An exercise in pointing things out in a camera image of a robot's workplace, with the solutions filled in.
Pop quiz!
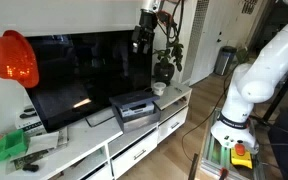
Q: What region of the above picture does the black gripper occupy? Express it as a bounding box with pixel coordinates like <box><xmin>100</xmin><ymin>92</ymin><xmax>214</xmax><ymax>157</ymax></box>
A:
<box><xmin>131</xmin><ymin>8</ymin><xmax>159</xmax><ymax>55</ymax></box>

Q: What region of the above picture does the grey device inside box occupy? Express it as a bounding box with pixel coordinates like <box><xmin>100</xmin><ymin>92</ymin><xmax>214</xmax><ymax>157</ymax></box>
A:
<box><xmin>118</xmin><ymin>102</ymin><xmax>156</xmax><ymax>119</ymax></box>

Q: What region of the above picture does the green plant in black pot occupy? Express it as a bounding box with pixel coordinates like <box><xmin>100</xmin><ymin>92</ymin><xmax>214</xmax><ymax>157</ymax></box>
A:
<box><xmin>152</xmin><ymin>31</ymin><xmax>185</xmax><ymax>86</ymax></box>

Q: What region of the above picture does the black flat screen television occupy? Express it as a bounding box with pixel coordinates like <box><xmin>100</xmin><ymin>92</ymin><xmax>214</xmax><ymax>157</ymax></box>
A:
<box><xmin>23</xmin><ymin>29</ymin><xmax>154</xmax><ymax>134</ymax></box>

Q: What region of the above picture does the white door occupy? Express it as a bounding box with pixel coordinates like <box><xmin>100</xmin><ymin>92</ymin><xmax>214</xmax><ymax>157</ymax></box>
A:
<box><xmin>188</xmin><ymin>0</ymin><xmax>252</xmax><ymax>86</ymax></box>

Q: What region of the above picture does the grey printer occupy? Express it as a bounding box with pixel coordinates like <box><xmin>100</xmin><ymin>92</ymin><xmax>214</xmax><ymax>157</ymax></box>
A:
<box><xmin>108</xmin><ymin>89</ymin><xmax>162</xmax><ymax>134</ymax></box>

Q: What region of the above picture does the grey trash can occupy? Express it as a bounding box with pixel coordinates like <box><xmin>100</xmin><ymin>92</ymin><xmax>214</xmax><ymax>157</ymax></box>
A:
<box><xmin>213</xmin><ymin>45</ymin><xmax>238</xmax><ymax>77</ymax></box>

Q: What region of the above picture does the white tv cabinet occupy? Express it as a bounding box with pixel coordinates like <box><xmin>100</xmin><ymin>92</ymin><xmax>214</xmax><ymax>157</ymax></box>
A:
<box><xmin>0</xmin><ymin>79</ymin><xmax>193</xmax><ymax>180</ymax></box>

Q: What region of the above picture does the printed magazine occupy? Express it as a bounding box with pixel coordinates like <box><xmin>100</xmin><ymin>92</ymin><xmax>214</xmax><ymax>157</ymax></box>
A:
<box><xmin>5</xmin><ymin>126</ymin><xmax>69</xmax><ymax>175</ymax></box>

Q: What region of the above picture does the white paper bag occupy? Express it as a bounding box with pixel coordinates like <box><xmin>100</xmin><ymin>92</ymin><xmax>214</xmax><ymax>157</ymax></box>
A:
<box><xmin>27</xmin><ymin>130</ymin><xmax>61</xmax><ymax>155</ymax></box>

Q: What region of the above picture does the white device box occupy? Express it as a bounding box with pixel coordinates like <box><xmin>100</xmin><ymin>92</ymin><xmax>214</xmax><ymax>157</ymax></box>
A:
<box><xmin>14</xmin><ymin>96</ymin><xmax>47</xmax><ymax>136</ymax></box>

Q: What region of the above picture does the black tripod stand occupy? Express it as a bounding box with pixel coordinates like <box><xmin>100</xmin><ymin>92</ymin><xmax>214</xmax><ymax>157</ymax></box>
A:
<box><xmin>261</xmin><ymin>56</ymin><xmax>288</xmax><ymax>123</ymax></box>

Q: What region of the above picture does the yellow emergency stop box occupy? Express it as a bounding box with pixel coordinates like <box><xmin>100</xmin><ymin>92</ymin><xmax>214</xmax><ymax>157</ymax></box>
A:
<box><xmin>230</xmin><ymin>141</ymin><xmax>254</xmax><ymax>170</ymax></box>

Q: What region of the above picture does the green plastic bin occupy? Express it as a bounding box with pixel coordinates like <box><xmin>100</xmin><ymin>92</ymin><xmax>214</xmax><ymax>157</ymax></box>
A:
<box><xmin>0</xmin><ymin>129</ymin><xmax>29</xmax><ymax>164</ymax></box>

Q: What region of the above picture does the small black object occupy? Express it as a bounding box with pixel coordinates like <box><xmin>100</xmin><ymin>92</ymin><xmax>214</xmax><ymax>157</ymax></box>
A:
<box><xmin>21</xmin><ymin>163</ymin><xmax>40</xmax><ymax>173</ymax></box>

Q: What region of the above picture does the dark blue chair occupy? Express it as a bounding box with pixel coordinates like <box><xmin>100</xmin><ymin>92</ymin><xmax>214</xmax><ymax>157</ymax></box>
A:
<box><xmin>267</xmin><ymin>108</ymin><xmax>288</xmax><ymax>180</ymax></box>

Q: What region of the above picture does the long black robot cable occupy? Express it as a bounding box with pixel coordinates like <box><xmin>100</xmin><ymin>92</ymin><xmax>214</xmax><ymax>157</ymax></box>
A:
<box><xmin>180</xmin><ymin>66</ymin><xmax>239</xmax><ymax>162</ymax></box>

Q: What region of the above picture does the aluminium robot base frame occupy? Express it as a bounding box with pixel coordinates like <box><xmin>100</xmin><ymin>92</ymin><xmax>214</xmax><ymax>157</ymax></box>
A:
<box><xmin>197</xmin><ymin>106</ymin><xmax>266</xmax><ymax>180</ymax></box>

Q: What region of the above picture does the red handled tool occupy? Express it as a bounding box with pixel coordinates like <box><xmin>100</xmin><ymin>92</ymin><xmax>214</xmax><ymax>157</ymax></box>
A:
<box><xmin>218</xmin><ymin>167</ymin><xmax>230</xmax><ymax>180</ymax></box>

